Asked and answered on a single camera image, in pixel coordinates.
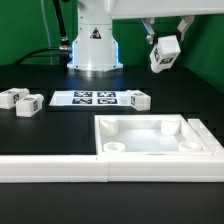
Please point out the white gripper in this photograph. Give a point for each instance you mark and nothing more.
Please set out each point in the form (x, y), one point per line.
(129, 9)

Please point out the white square tabletop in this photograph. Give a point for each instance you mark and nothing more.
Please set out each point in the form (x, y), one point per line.
(168, 135)

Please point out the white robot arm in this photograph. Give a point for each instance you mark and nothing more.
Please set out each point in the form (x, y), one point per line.
(95, 50)

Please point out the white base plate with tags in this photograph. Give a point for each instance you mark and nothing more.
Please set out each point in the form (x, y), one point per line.
(90, 98)

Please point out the white L-shaped fence wall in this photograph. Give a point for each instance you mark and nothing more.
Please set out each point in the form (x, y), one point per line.
(36, 152)

